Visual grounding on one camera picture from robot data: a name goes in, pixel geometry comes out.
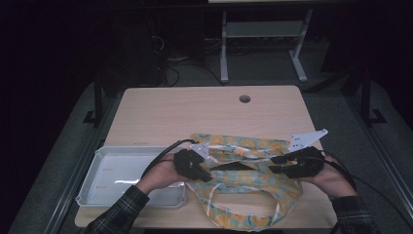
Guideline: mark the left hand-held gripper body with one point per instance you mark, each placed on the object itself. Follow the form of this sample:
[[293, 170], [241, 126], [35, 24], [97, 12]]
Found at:
[[186, 162]]

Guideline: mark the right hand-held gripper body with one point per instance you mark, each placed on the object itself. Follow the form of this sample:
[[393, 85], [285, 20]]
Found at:
[[307, 162]]

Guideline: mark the orange print fabric bag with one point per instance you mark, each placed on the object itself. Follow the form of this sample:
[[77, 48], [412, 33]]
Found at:
[[246, 185]]

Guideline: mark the grey plastic tray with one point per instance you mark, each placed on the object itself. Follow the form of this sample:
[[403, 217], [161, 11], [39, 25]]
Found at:
[[107, 182]]

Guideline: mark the person's left hand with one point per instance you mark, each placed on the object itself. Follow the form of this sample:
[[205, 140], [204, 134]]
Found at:
[[159, 177]]

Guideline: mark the person's right hand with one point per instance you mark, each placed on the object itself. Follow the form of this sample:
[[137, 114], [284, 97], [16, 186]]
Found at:
[[334, 182]]

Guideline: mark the black metal stand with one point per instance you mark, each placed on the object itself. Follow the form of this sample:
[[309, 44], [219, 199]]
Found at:
[[366, 97], [97, 97]]

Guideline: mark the grey metal rail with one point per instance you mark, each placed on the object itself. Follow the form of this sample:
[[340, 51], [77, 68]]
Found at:
[[383, 156], [74, 175]]

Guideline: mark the white metal table frame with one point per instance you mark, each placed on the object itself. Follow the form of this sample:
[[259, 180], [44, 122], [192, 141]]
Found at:
[[224, 48]]

